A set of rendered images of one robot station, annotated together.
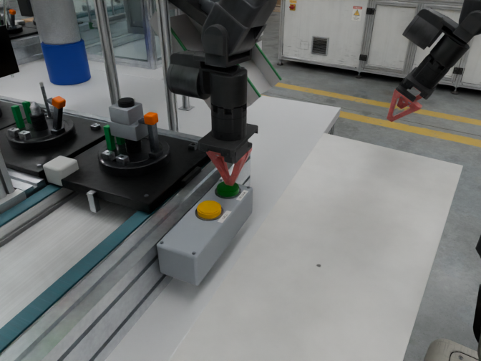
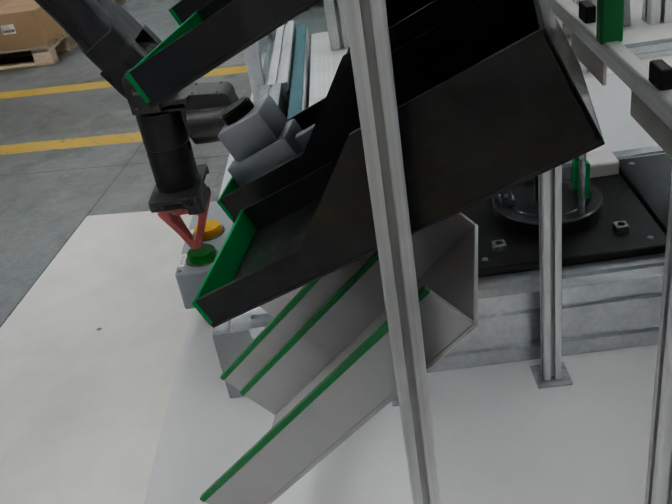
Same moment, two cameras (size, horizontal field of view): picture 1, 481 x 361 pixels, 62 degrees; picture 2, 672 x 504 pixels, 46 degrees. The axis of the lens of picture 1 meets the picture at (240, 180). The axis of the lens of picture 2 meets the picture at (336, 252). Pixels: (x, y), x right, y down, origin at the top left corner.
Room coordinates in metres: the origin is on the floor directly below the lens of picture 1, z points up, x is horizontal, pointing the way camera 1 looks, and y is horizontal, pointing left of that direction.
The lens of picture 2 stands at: (1.55, -0.14, 1.49)
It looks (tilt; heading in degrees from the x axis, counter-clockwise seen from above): 31 degrees down; 159
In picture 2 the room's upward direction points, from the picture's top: 10 degrees counter-clockwise
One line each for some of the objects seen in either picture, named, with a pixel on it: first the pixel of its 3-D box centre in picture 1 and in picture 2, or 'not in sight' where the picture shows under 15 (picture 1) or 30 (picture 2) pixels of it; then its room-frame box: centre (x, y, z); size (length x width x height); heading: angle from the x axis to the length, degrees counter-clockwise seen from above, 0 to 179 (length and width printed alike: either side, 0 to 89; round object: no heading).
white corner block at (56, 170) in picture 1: (61, 170); not in sight; (0.66, 0.34, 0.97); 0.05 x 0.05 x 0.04; 65
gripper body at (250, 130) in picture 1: (229, 123); (175, 170); (0.60, 0.02, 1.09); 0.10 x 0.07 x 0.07; 155
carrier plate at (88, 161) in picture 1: (136, 163); not in sight; (0.71, 0.21, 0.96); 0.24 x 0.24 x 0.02; 65
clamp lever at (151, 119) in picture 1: (149, 132); not in sight; (0.69, 0.17, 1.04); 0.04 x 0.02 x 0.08; 65
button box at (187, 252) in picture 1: (210, 225); (213, 249); (0.54, 0.05, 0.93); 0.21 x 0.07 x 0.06; 155
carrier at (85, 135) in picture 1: (37, 119); (547, 181); (0.81, 0.44, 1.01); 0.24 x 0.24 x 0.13; 65
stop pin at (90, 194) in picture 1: (93, 201); not in sight; (0.59, 0.26, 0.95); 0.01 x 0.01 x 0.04; 65
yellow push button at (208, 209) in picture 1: (209, 211); (208, 231); (0.54, 0.05, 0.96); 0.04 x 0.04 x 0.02
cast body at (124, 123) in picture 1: (124, 116); not in sight; (0.71, 0.22, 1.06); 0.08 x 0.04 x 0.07; 64
